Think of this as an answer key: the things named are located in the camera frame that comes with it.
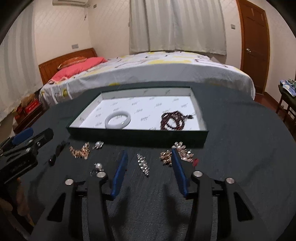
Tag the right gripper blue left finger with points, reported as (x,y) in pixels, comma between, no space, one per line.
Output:
(120,166)

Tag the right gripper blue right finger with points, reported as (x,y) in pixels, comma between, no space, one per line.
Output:
(180,175)

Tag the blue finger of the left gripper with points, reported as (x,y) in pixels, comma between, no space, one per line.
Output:
(22,136)
(42,138)

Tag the red tassel gold charm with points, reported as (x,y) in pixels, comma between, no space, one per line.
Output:
(195,162)

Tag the silver leaf brooch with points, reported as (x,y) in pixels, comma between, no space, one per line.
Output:
(142,163)

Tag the pearl flower brooch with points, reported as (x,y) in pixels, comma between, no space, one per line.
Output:
(185,154)

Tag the pearl silver earring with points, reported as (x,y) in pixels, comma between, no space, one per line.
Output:
(98,145)

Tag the white jade bangle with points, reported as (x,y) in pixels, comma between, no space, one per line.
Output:
(117,120)

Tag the white jewelry tray box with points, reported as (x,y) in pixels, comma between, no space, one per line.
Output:
(160,116)

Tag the person's left hand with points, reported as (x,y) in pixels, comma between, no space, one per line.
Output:
(13,199)

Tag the dark wooden nightstand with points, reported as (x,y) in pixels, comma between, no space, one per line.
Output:
(24,121)

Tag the red gift box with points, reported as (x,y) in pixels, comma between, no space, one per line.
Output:
(31,107)

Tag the brown plush toy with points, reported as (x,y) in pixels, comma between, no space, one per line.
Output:
(27,100)

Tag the sheer white left curtain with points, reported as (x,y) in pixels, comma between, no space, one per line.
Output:
(20,74)

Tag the pink pillow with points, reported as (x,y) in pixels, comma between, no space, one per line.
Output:
(76,68)

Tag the dark grey table cloth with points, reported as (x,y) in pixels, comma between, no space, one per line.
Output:
(243,187)

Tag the orange embroidered cushion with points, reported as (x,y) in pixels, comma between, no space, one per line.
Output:
(71,61)

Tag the bed with patterned sheet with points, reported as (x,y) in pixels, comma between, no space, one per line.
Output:
(144,67)

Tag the pile of clothes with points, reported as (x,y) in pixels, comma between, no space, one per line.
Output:
(287,91)

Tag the brown wooden door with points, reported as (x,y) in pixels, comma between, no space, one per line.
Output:
(255,44)

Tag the grey window curtain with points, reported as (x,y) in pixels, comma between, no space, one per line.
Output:
(194,26)

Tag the white wall air conditioner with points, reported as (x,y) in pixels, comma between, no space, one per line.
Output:
(70,2)

